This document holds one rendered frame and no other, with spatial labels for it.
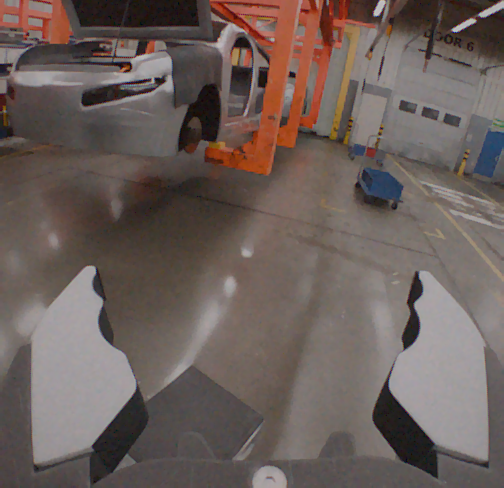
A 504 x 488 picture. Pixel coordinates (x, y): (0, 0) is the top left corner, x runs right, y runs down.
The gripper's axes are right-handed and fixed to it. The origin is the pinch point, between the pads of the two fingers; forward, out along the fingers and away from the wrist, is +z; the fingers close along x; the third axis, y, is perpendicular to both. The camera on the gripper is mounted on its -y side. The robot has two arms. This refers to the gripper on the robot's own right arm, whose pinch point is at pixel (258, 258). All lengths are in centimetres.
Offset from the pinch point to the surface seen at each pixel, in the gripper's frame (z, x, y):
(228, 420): 42, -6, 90
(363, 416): 66, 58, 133
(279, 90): 279, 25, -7
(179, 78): 209, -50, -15
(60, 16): 350, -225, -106
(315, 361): 101, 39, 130
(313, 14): 466, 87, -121
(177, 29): 281, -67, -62
